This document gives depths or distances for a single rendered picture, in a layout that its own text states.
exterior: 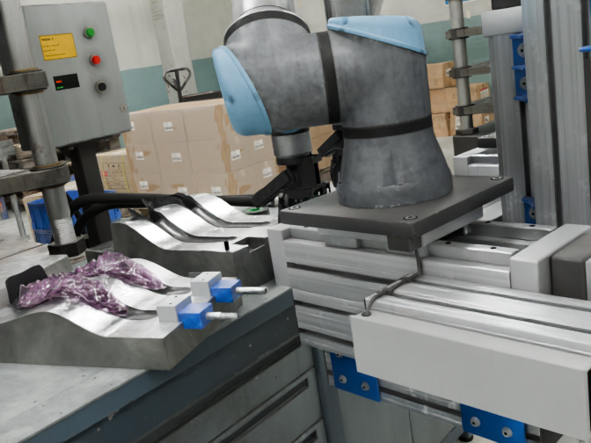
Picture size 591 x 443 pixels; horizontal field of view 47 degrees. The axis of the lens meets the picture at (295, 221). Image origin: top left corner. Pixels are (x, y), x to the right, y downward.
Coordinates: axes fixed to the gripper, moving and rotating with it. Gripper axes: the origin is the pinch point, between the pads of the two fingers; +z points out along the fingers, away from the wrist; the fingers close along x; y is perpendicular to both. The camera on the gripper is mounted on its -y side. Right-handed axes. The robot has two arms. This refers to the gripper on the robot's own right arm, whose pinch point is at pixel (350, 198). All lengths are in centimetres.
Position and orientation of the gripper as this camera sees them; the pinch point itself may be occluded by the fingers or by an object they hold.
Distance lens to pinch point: 179.8
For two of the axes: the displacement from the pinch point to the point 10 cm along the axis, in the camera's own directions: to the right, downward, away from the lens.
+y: 6.0, 1.0, -8.0
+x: 7.9, -2.6, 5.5
